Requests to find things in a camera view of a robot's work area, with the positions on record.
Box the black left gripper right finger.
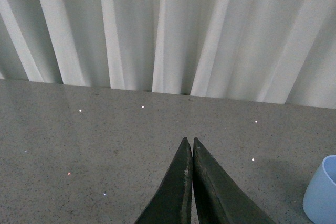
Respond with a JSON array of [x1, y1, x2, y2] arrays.
[[193, 138, 274, 223]]

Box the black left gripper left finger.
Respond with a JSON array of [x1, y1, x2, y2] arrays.
[[136, 137, 193, 223]]

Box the blue plastic cup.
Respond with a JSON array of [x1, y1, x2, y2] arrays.
[[302, 155, 335, 223]]

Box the white curtain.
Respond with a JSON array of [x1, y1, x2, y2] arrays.
[[1, 0, 335, 108]]

